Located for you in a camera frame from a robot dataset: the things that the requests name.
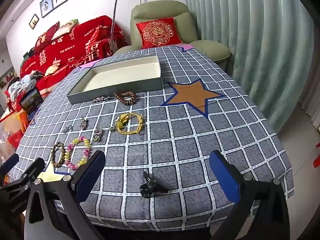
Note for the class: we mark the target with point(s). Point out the red satin pillow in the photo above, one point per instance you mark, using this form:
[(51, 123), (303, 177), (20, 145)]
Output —
[(45, 38)]

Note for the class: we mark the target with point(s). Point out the green armchair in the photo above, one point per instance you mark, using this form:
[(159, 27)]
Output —
[(160, 12)]

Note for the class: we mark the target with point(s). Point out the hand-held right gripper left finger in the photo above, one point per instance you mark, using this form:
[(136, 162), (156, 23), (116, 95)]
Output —
[(93, 170)]

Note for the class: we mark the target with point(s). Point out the pale green curtain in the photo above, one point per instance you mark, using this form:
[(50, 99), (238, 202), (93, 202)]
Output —
[(250, 42)]

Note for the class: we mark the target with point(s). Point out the silver oval brooch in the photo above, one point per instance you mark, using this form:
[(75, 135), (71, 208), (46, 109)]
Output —
[(97, 133)]

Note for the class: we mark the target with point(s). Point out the box with picture lid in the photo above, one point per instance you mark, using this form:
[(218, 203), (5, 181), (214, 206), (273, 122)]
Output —
[(30, 101)]

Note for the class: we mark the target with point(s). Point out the grey tray with cream lining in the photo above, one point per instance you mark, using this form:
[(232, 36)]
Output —
[(120, 70)]

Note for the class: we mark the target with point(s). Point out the silver heart brooch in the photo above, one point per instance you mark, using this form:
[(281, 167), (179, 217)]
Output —
[(83, 123)]

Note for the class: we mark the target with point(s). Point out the grey checked tablecloth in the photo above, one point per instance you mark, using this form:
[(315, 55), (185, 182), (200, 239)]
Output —
[(190, 142)]

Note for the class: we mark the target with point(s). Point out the square picture frame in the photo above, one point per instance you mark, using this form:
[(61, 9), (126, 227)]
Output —
[(46, 5)]

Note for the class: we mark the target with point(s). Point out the cream round cushion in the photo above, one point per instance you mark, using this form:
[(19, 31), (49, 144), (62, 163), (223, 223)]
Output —
[(52, 69)]

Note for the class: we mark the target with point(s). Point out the pile of clothes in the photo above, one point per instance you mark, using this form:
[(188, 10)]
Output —
[(22, 85)]

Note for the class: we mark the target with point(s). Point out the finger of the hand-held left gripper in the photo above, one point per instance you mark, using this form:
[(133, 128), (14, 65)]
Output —
[(10, 162), (33, 167)]

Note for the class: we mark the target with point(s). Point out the small picture frame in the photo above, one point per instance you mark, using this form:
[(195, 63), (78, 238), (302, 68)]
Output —
[(34, 21)]

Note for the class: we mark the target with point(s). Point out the red embroidered cushion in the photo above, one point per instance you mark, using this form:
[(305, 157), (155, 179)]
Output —
[(160, 33)]

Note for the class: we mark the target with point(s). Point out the small silver brooch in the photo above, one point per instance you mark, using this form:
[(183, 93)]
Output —
[(111, 128)]

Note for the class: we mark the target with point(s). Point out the cream figure pillow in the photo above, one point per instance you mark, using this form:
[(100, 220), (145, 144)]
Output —
[(65, 28)]

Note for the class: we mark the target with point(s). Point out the silver flower brooch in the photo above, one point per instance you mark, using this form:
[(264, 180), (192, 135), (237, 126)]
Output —
[(67, 129)]

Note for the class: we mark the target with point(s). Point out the orange box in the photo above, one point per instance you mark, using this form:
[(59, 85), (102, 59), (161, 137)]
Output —
[(12, 123)]

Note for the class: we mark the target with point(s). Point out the red printed sofa blanket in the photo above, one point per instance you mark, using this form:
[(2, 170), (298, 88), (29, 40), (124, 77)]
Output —
[(70, 47)]

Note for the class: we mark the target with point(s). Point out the black hair clip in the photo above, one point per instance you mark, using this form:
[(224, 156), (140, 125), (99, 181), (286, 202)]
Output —
[(150, 186)]

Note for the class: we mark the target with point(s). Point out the silver rhinestone brooch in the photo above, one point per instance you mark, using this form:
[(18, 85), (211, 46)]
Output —
[(100, 99)]

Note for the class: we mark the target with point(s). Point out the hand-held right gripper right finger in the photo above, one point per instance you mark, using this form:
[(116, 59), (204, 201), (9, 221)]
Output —
[(225, 177)]

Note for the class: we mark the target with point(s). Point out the gooseneck camera stand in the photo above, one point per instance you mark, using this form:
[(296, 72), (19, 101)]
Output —
[(115, 12)]

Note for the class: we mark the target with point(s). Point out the red object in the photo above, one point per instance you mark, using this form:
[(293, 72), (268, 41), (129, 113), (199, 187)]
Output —
[(316, 160)]

